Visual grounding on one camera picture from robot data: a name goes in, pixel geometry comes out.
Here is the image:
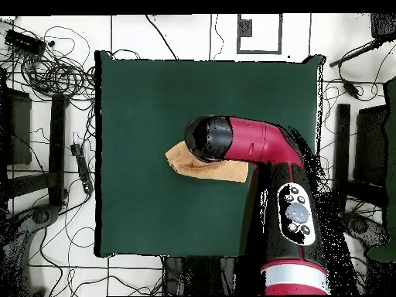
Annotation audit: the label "yellow terry towel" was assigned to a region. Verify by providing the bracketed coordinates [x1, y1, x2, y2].
[164, 139, 250, 183]

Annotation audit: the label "black flat box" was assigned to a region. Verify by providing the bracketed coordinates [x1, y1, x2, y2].
[353, 104, 390, 186]
[0, 87, 32, 166]

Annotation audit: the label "dark green table cloth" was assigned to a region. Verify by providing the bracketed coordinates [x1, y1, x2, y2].
[94, 49, 326, 259]

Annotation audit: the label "black power strip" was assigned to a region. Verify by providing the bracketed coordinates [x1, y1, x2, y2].
[70, 142, 94, 195]

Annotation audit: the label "black stand bar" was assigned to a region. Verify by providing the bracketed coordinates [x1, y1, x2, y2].
[48, 94, 70, 207]
[334, 103, 351, 213]

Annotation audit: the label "dark grey square plate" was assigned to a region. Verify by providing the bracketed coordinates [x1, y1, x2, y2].
[237, 19, 254, 38]

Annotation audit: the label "black power adapter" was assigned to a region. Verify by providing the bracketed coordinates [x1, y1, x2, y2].
[342, 79, 360, 100]

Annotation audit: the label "black boom pole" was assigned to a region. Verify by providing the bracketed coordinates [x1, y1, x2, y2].
[328, 38, 386, 68]

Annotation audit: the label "dark green hanging cloth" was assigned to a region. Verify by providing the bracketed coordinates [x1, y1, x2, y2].
[367, 77, 396, 263]

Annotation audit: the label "black network box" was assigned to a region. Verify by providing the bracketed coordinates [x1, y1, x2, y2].
[4, 28, 47, 57]

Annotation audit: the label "black speckled box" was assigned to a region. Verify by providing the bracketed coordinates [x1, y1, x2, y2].
[370, 12, 396, 40]

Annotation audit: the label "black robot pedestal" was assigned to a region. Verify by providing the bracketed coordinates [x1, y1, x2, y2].
[162, 255, 248, 296]

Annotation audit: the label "black floor cable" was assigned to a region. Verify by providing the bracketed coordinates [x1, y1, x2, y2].
[145, 14, 179, 60]

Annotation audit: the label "grey floor tape frame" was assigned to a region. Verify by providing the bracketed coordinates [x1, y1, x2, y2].
[237, 12, 283, 56]

